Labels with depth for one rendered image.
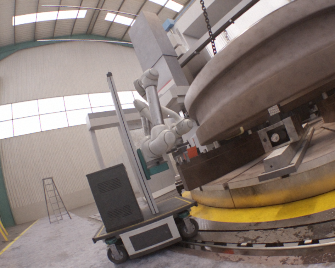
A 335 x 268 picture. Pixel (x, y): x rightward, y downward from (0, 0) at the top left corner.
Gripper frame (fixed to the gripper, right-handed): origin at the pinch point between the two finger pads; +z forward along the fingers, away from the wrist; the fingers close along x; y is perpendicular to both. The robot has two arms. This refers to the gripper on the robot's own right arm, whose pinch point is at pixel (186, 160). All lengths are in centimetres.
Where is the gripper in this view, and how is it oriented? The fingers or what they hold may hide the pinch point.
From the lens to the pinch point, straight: 178.3
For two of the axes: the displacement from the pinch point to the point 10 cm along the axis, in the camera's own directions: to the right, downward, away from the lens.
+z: 3.5, 9.2, -1.7
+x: 1.8, -2.4, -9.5
